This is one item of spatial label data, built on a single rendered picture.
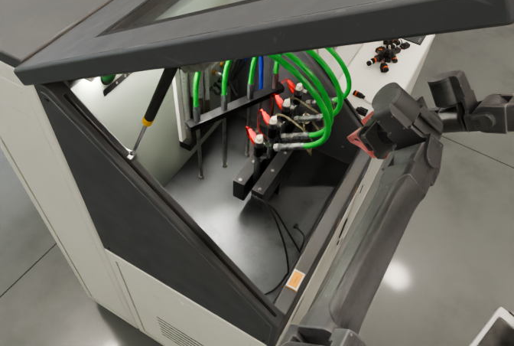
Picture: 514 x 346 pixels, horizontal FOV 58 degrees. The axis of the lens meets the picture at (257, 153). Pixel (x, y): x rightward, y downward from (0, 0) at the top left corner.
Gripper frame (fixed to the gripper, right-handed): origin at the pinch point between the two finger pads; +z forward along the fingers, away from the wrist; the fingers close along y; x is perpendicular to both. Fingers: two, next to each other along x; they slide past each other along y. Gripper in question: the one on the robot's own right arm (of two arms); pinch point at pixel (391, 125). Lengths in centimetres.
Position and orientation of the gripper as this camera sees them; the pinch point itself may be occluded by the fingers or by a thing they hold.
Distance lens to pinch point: 116.5
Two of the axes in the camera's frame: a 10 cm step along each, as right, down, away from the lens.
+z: -5.4, 0.2, 8.4
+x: -7.0, 5.3, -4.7
